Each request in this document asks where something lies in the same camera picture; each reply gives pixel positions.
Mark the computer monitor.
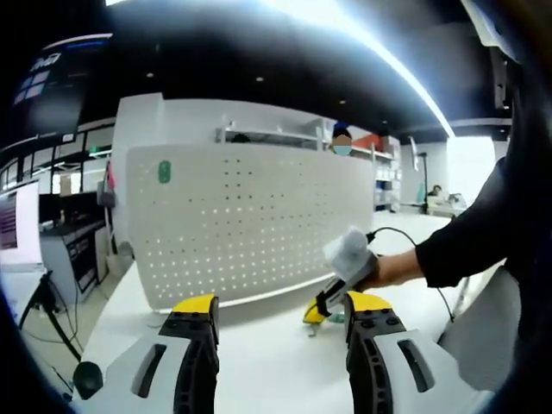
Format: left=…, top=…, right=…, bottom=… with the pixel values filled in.
left=0, top=183, right=44, bottom=267

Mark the orange red box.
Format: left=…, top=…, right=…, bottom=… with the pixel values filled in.
left=351, top=133, right=383, bottom=150

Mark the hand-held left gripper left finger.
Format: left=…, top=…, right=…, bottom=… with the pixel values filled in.
left=92, top=293, right=220, bottom=414

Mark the ceiling light strip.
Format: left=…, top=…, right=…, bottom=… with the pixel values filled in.
left=331, top=0, right=454, bottom=135

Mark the white perforated mounting plate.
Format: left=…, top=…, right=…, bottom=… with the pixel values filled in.
left=125, top=141, right=375, bottom=316

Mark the grey metal shelving rack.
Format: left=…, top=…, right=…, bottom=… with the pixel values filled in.
left=215, top=120, right=333, bottom=152

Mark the black tripod stand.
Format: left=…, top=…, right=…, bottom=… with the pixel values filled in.
left=411, top=137, right=432, bottom=215

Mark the black equipment cabinet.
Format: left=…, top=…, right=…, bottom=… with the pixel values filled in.
left=38, top=193, right=109, bottom=294

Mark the dark wall display screen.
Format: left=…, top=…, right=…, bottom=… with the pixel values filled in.
left=12, top=34, right=113, bottom=135

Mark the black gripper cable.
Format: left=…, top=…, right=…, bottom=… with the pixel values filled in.
left=365, top=227, right=456, bottom=323

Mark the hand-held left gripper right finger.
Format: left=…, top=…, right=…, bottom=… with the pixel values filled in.
left=344, top=291, right=495, bottom=414

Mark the black monitor stand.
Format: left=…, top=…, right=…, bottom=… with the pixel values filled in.
left=19, top=271, right=83, bottom=361

